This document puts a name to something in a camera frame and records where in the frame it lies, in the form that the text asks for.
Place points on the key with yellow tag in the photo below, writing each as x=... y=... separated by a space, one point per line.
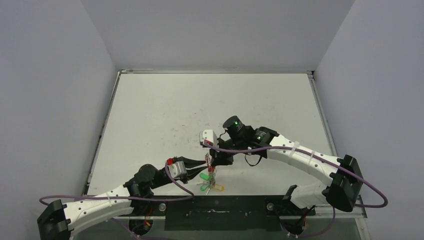
x=219 y=187

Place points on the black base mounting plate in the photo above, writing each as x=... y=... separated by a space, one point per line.
x=224 y=213

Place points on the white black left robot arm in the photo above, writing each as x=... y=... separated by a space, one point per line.
x=67 y=215

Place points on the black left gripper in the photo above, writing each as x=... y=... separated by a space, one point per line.
x=189 y=163

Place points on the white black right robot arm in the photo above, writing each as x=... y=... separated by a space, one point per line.
x=320 y=166

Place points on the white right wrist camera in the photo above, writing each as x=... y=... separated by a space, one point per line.
x=208 y=137

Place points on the key with green tag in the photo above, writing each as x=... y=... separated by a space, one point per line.
x=204 y=187
x=204 y=177

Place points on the aluminium table frame rail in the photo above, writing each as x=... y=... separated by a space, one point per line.
x=326 y=122

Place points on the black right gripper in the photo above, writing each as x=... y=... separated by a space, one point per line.
x=216 y=154

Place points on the metal keyring with red grip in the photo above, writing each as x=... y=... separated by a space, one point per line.
x=211 y=171

